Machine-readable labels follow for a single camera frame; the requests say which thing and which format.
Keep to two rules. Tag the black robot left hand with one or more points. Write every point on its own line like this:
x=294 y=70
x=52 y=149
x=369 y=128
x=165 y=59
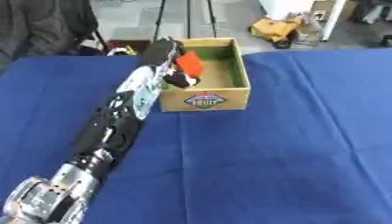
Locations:
x=162 y=54

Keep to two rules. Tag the orange toy block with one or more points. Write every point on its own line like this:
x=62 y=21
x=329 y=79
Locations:
x=190 y=64

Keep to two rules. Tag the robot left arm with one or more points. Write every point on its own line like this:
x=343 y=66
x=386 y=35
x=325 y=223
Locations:
x=109 y=128

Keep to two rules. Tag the tan cardboard box green inside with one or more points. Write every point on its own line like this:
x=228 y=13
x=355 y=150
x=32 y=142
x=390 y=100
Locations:
x=217 y=87

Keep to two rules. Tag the black tripod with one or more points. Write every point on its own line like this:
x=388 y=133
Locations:
x=186 y=17

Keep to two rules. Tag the yellow bag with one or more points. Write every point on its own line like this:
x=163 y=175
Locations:
x=275 y=28

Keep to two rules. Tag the person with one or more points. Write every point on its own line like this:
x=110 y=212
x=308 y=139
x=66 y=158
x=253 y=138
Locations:
x=41 y=26

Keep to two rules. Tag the white post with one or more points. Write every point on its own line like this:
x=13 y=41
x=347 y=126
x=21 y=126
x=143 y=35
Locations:
x=333 y=19

